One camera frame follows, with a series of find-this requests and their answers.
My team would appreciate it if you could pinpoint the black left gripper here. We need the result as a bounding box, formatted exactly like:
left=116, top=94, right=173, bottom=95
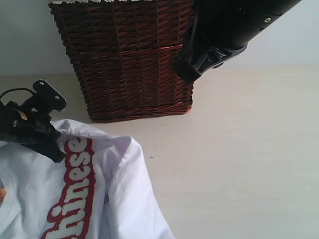
left=0, top=79, right=67, bottom=163

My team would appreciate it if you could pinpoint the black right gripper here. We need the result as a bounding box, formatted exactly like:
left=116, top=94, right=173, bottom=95
left=173, top=17, right=248, bottom=85

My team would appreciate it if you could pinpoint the white t-shirt red lettering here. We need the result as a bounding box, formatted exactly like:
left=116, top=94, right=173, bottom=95
left=0, top=119, right=173, bottom=239

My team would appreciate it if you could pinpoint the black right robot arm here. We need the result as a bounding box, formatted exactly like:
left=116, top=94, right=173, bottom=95
left=173, top=0, right=299, bottom=84

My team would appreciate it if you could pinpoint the dark red wicker basket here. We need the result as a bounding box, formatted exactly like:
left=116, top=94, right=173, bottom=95
left=48, top=0, right=194, bottom=122

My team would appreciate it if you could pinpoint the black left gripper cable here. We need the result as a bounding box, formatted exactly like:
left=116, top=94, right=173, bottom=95
left=0, top=87, right=35, bottom=105

